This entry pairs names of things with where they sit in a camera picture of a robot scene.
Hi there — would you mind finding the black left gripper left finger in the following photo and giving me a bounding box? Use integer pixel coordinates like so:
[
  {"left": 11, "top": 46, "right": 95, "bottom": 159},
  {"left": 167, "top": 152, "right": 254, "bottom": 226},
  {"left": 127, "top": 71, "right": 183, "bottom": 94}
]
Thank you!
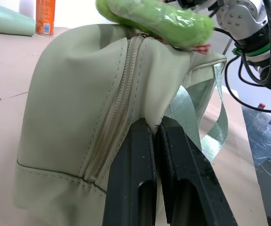
[{"left": 102, "top": 117, "right": 158, "bottom": 226}]

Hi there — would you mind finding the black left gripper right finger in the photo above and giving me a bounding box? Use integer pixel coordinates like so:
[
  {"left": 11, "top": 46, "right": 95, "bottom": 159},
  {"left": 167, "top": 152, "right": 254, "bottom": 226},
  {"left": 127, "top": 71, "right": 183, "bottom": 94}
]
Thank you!
[{"left": 155, "top": 116, "right": 239, "bottom": 226}]

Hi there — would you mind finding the green plush keychain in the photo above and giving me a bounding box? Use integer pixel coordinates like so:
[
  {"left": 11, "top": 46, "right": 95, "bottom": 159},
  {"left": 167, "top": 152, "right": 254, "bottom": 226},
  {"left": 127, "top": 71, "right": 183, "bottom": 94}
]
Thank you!
[{"left": 95, "top": 0, "right": 215, "bottom": 51}]

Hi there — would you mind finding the pale green zip pouch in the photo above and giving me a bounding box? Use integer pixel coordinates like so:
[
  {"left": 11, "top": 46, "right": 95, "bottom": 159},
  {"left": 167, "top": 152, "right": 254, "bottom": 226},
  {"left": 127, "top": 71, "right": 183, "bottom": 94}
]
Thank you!
[{"left": 13, "top": 23, "right": 229, "bottom": 226}]

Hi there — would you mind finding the orange drink can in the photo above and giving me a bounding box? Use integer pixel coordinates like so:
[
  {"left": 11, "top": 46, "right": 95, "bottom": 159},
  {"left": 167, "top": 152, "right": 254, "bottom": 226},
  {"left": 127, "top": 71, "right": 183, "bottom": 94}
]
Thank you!
[{"left": 35, "top": 0, "right": 56, "bottom": 36}]

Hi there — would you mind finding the pale green cup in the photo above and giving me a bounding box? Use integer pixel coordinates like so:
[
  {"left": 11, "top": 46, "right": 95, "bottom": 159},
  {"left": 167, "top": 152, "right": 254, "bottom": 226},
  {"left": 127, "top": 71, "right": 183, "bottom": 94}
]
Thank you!
[{"left": 0, "top": 3, "right": 36, "bottom": 37}]

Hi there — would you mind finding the thin black cable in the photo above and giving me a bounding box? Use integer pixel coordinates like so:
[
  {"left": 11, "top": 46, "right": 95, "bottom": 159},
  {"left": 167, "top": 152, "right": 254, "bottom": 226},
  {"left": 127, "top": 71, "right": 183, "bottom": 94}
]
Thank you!
[{"left": 213, "top": 26, "right": 271, "bottom": 113}]

